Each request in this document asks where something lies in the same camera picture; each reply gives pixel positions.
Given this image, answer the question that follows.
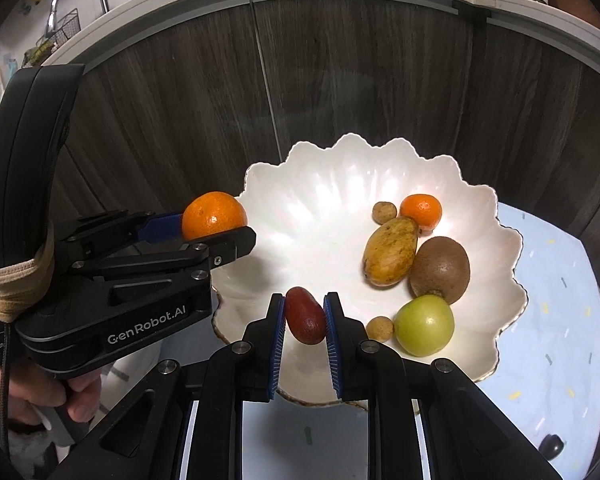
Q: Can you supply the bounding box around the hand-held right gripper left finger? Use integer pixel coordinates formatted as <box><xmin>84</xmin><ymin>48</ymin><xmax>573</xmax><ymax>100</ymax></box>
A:
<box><xmin>60</xmin><ymin>292</ymin><xmax>287</xmax><ymax>480</ymax></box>

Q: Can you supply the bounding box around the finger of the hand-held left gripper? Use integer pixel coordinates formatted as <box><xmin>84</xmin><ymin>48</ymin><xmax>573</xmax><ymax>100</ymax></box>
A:
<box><xmin>62</xmin><ymin>210</ymin><xmax>191</xmax><ymax>256</ymax></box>
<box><xmin>60</xmin><ymin>225</ymin><xmax>257</xmax><ymax>281</ymax></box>

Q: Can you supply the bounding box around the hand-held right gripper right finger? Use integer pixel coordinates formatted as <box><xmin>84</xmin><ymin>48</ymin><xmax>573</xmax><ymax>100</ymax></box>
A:
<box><xmin>323</xmin><ymin>291</ymin><xmax>563</xmax><ymax>480</ymax></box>

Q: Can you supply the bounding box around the orange mandarin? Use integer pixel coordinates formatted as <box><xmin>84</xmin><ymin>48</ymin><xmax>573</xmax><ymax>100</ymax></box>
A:
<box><xmin>181</xmin><ymin>191</ymin><xmax>249</xmax><ymax>242</ymax></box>
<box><xmin>399</xmin><ymin>193</ymin><xmax>443</xmax><ymax>233</ymax></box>

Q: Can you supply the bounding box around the red jujube date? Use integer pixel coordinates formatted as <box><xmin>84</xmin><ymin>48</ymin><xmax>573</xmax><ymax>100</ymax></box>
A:
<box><xmin>285</xmin><ymin>286</ymin><xmax>327</xmax><ymax>345</ymax></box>

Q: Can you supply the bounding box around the brown longan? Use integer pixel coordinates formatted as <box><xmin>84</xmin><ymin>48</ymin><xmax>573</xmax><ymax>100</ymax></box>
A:
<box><xmin>368</xmin><ymin>316</ymin><xmax>396</xmax><ymax>342</ymax></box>
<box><xmin>371</xmin><ymin>201</ymin><xmax>398</xmax><ymax>226</ymax></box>

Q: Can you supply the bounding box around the white scalloped ceramic bowl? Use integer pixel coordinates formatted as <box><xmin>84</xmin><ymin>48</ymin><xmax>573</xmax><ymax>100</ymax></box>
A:
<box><xmin>211</xmin><ymin>132</ymin><xmax>529</xmax><ymax>411</ymax></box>

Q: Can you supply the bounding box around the yellow mango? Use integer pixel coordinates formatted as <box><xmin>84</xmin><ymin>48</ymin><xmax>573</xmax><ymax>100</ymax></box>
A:
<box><xmin>362</xmin><ymin>215</ymin><xmax>420</xmax><ymax>288</ymax></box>

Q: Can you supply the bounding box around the person's left hand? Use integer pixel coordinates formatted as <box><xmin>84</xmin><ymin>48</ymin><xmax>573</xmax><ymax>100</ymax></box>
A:
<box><xmin>0</xmin><ymin>357</ymin><xmax>103</xmax><ymax>428</ymax></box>

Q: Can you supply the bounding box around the green apple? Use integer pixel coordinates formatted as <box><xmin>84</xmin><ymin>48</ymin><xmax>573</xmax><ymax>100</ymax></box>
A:
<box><xmin>393</xmin><ymin>294</ymin><xmax>455</xmax><ymax>358</ymax></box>

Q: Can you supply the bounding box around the beige elastic band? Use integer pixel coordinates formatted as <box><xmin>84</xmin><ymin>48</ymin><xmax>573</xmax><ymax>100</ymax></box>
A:
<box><xmin>0</xmin><ymin>222</ymin><xmax>56</xmax><ymax>323</ymax></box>

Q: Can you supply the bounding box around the brown kiwi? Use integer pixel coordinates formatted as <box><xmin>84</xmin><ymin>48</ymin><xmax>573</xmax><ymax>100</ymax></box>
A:
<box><xmin>410</xmin><ymin>235</ymin><xmax>471</xmax><ymax>305</ymax></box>

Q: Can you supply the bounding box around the dark wood cabinet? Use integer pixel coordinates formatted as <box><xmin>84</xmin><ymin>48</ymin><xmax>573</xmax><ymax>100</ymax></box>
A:
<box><xmin>0</xmin><ymin>0</ymin><xmax>600</xmax><ymax>271</ymax></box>

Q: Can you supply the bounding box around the dark purple round fruit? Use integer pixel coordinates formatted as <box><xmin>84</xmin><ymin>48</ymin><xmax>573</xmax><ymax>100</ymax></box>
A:
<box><xmin>539</xmin><ymin>435</ymin><xmax>566</xmax><ymax>459</ymax></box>

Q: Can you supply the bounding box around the black clamp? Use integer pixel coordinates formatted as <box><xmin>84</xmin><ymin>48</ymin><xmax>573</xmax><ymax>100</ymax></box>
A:
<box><xmin>452</xmin><ymin>1</ymin><xmax>491</xmax><ymax>23</ymax></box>

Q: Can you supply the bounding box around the black cable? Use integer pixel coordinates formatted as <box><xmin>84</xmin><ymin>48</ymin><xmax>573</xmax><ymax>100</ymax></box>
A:
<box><xmin>0</xmin><ymin>317</ymin><xmax>16</xmax><ymax>466</ymax></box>

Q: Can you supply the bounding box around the wire basket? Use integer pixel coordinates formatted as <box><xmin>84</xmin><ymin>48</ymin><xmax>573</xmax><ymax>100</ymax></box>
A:
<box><xmin>50</xmin><ymin>8</ymin><xmax>81</xmax><ymax>48</ymax></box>

